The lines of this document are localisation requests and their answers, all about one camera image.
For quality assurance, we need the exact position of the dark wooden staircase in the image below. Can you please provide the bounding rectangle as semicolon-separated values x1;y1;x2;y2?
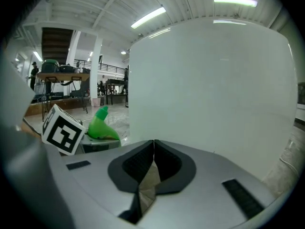
41;27;75;65

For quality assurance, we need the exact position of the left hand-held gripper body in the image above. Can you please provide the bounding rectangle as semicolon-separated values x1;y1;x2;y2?
41;104;122;156

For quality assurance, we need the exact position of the dark wooden table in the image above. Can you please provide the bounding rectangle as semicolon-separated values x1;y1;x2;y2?
104;78;129;105

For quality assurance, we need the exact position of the black bag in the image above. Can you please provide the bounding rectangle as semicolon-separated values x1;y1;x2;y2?
59;64;77;73

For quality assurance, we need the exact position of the black balcony railing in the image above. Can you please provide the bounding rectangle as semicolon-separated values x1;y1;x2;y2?
73;59;127;74

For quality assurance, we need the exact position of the green plastic squeeze bottle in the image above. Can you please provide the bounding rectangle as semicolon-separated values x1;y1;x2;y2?
87;105;121;141

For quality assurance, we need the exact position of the wooden table with wire legs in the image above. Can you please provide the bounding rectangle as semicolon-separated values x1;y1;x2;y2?
36;71;91;122

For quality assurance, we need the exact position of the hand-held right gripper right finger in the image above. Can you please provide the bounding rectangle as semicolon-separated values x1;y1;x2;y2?
154;139;197;196

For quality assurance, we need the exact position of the green bag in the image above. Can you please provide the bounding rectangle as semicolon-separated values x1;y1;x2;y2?
41;59;60;73

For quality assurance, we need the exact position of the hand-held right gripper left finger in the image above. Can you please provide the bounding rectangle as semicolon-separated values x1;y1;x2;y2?
107;139;155;225

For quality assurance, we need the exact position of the person's white shirt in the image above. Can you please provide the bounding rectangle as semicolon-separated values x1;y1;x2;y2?
0;53;36;131

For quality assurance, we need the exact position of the white floor cable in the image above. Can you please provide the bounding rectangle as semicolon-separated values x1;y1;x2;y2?
279;156;301;177

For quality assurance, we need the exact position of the white bathtub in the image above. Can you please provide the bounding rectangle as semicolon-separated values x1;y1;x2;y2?
128;16;299;197

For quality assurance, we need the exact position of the white pillar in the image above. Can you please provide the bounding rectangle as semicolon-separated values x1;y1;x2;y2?
90;37;104;105

